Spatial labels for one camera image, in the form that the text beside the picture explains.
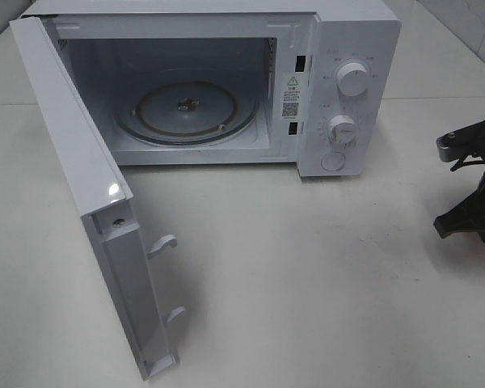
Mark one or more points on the white timer knob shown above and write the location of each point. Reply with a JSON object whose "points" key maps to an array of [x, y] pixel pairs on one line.
{"points": [[342, 129]]}

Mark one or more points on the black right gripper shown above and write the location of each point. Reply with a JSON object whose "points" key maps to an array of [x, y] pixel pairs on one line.
{"points": [[466, 217]]}

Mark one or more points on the white warning label sticker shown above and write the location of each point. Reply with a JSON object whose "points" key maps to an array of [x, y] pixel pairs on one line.
{"points": [[292, 87]]}

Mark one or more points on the round white door button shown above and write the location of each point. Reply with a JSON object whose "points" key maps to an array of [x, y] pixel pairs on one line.
{"points": [[333, 161]]}

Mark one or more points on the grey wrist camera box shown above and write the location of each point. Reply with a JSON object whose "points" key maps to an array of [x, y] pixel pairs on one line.
{"points": [[465, 147]]}

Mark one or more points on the white microwave door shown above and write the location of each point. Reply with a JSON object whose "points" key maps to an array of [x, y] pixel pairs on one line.
{"points": [[102, 197]]}

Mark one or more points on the white microwave oven body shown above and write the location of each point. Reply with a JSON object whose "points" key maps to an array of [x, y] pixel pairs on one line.
{"points": [[114, 49]]}

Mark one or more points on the upper white power knob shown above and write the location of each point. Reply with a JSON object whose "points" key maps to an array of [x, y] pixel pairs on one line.
{"points": [[352, 78]]}

